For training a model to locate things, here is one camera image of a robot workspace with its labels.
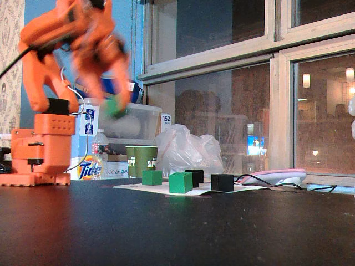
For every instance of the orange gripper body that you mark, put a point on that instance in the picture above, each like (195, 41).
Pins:
(103, 57)

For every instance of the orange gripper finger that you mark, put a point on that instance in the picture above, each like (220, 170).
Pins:
(90, 80)
(122, 80)

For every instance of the green cube with circle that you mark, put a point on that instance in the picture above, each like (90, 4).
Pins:
(152, 178)
(112, 108)
(180, 184)

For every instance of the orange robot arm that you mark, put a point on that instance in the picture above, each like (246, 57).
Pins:
(52, 144)

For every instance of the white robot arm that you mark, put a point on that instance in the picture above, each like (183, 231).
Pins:
(352, 106)

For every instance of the white numbered grid sheet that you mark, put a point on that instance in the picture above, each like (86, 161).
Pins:
(155, 189)

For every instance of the black cube with cross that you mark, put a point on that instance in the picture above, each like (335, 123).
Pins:
(197, 176)
(222, 183)

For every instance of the clear plastic storage container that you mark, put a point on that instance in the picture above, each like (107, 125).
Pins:
(138, 122)

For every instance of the white box with blue logos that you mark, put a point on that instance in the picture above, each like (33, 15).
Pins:
(88, 130)

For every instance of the white card with 152 print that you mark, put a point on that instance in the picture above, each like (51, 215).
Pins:
(166, 122)

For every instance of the clear water bottle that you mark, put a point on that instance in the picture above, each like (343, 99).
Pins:
(100, 147)

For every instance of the Tide detergent box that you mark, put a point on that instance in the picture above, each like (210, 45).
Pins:
(88, 169)

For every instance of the clear plastic bag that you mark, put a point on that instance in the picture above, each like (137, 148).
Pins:
(183, 149)

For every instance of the pink and white pencil case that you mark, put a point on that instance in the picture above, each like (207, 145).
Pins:
(277, 174)

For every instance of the beige window frame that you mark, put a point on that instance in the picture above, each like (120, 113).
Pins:
(280, 110)

